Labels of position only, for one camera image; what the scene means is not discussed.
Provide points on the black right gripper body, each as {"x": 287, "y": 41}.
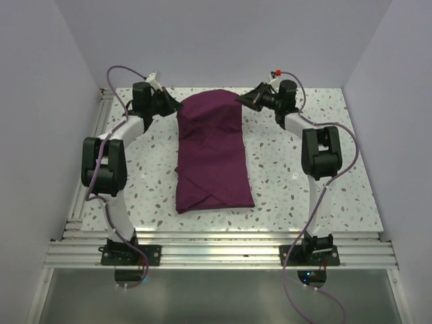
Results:
{"x": 271, "y": 100}

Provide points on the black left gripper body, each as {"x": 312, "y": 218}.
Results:
{"x": 156, "y": 106}

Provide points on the purple cloth mat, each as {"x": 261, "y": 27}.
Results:
{"x": 212, "y": 171}

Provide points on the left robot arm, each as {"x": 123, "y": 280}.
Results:
{"x": 104, "y": 171}

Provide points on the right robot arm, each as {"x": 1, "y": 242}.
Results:
{"x": 321, "y": 155}

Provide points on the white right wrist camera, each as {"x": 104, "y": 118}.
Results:
{"x": 275, "y": 78}

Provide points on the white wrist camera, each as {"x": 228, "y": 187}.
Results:
{"x": 275, "y": 78}
{"x": 153, "y": 79}

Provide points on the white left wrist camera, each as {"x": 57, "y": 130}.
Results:
{"x": 153, "y": 79}

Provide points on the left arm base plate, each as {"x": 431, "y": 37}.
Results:
{"x": 130, "y": 257}

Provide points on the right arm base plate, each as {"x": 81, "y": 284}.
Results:
{"x": 300, "y": 258}

